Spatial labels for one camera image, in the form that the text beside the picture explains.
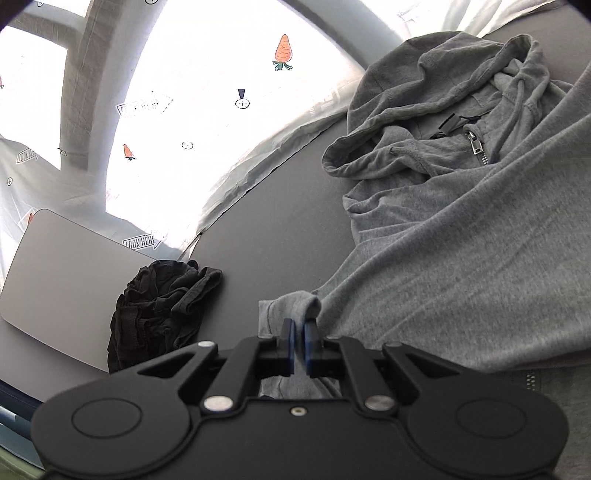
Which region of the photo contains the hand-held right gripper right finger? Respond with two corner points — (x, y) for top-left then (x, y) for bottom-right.
(304, 320), (502, 411)

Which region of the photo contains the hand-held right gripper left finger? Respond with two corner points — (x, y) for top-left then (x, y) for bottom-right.
(99, 319), (295, 411)

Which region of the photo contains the grey zip hoodie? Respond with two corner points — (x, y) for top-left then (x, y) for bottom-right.
(257, 31), (591, 480)

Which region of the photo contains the black crumpled garment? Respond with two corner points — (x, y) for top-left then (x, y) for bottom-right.
(107, 259), (225, 374)

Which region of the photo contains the grey flat board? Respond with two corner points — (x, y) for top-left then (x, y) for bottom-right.
(0, 209), (160, 376)

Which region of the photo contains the white printed sheet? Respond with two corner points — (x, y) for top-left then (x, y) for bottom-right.
(0, 0), (559, 261)

